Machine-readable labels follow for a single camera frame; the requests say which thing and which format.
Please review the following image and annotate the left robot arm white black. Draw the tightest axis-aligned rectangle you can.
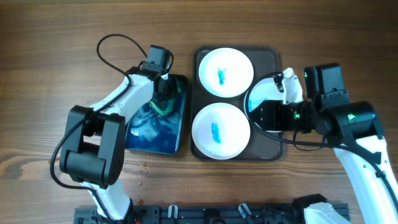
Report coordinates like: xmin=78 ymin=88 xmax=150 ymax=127
xmin=52 ymin=67 xmax=187 ymax=223

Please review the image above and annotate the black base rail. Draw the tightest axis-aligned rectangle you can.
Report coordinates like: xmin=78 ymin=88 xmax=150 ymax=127
xmin=73 ymin=203 xmax=349 ymax=224

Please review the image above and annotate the white plate blue stain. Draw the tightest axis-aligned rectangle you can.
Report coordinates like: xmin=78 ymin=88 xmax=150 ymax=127
xmin=198 ymin=47 xmax=254 ymax=98
xmin=191 ymin=103 xmax=251 ymax=160

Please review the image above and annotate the green yellow sponge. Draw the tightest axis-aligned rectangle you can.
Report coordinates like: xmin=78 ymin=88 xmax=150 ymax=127
xmin=150 ymin=100 xmax=175 ymax=116

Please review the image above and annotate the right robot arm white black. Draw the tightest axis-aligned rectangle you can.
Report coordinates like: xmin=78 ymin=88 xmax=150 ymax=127
xmin=244 ymin=63 xmax=397 ymax=223

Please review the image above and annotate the brown serving tray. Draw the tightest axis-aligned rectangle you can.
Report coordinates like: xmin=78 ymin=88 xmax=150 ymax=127
xmin=190 ymin=45 xmax=285 ymax=162

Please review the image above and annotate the black tray with blue water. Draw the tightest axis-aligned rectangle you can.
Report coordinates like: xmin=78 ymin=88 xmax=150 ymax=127
xmin=125 ymin=75 xmax=188 ymax=154

